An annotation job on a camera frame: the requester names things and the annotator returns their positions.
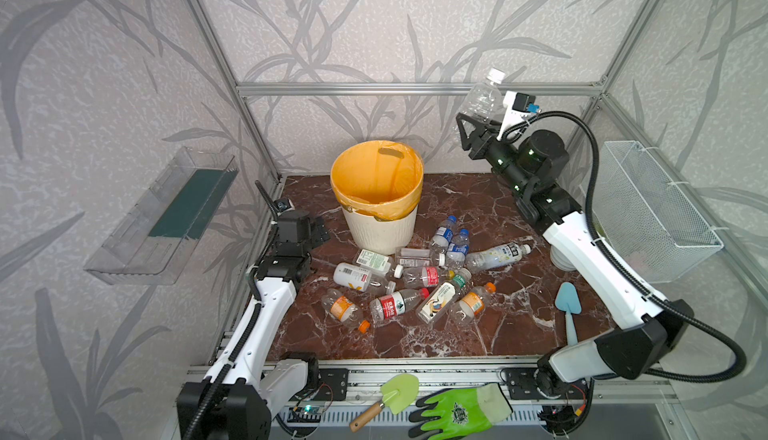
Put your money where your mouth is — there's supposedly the clear bottle white cap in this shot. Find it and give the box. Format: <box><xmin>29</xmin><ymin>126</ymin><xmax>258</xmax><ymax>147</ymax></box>
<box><xmin>459</xmin><ymin>68</ymin><xmax>506</xmax><ymax>127</ymax></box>

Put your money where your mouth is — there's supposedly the green white label bottle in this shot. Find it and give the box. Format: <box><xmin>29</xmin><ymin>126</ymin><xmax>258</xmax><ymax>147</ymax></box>
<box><xmin>354</xmin><ymin>249</ymin><xmax>404</xmax><ymax>279</ymax></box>

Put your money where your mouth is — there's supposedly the green cap colourful label bottle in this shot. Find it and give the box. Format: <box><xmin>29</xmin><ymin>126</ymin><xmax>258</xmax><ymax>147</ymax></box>
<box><xmin>417</xmin><ymin>274</ymin><xmax>468</xmax><ymax>325</ymax></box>

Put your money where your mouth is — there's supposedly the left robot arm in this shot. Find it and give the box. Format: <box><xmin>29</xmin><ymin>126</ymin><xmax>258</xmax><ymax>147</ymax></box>
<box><xmin>176</xmin><ymin>209</ymin><xmax>329</xmax><ymax>439</ymax></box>

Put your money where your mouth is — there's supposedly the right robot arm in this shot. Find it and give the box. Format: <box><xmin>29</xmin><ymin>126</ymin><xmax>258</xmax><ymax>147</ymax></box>
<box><xmin>456</xmin><ymin>113</ymin><xmax>693</xmax><ymax>395</ymax></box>

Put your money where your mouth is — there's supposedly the white ribbed waste bin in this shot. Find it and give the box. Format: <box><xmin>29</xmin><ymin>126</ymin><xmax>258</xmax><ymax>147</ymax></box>
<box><xmin>342</xmin><ymin>207</ymin><xmax>418</xmax><ymax>255</ymax></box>

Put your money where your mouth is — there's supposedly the yellow bin liner bag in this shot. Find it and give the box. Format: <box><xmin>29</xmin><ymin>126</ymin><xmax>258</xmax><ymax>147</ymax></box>
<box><xmin>330</xmin><ymin>140</ymin><xmax>424</xmax><ymax>221</ymax></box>

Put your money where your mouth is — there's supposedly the blue cap water bottle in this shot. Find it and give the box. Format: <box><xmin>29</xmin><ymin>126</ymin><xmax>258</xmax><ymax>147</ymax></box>
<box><xmin>429</xmin><ymin>215</ymin><xmax>457</xmax><ymax>252</ymax></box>

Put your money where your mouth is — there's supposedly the red label clear bottle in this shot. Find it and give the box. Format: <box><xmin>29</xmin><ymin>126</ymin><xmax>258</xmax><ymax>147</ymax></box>
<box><xmin>369</xmin><ymin>287</ymin><xmax>429</xmax><ymax>326</ymax></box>

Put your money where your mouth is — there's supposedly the small clear square bottle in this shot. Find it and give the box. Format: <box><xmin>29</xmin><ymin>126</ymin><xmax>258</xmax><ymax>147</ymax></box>
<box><xmin>395</xmin><ymin>247</ymin><xmax>446</xmax><ymax>268</ymax></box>

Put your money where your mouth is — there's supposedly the orange cap bottle right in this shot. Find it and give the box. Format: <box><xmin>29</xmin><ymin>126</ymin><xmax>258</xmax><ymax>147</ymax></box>
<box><xmin>449</xmin><ymin>282</ymin><xmax>496</xmax><ymax>328</ymax></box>

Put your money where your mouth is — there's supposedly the green circuit board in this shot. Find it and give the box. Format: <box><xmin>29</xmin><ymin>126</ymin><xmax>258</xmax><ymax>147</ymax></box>
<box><xmin>284</xmin><ymin>404</ymin><xmax>328</xmax><ymax>425</ymax></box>

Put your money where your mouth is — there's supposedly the green garden trowel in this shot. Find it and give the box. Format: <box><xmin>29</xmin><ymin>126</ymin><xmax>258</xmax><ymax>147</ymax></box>
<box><xmin>349</xmin><ymin>373</ymin><xmax>420</xmax><ymax>432</ymax></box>

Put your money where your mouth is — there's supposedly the green work glove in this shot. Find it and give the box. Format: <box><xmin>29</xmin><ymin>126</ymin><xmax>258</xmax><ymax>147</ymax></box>
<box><xmin>408</xmin><ymin>383</ymin><xmax>513</xmax><ymax>440</ymax></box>

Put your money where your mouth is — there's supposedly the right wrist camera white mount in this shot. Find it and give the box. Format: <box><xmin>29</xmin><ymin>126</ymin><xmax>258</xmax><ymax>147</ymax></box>
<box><xmin>496</xmin><ymin>90</ymin><xmax>541</xmax><ymax>141</ymax></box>

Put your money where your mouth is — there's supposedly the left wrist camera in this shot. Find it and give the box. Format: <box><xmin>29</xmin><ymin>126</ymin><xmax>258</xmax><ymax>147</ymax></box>
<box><xmin>272</xmin><ymin>197</ymin><xmax>295</xmax><ymax>215</ymax></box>

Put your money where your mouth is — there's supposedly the clear acrylic wall shelf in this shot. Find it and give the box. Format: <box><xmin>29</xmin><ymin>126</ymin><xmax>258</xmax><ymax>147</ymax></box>
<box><xmin>84</xmin><ymin>147</ymin><xmax>239</xmax><ymax>286</ymax></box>

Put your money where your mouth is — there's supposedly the white wire mesh basket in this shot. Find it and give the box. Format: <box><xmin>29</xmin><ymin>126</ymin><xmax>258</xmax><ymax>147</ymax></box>
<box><xmin>593</xmin><ymin>140</ymin><xmax>723</xmax><ymax>284</ymax></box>

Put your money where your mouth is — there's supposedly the black corrugated cable right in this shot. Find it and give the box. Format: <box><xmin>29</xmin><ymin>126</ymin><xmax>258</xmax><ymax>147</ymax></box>
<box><xmin>502</xmin><ymin>109</ymin><xmax>748</xmax><ymax>384</ymax></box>

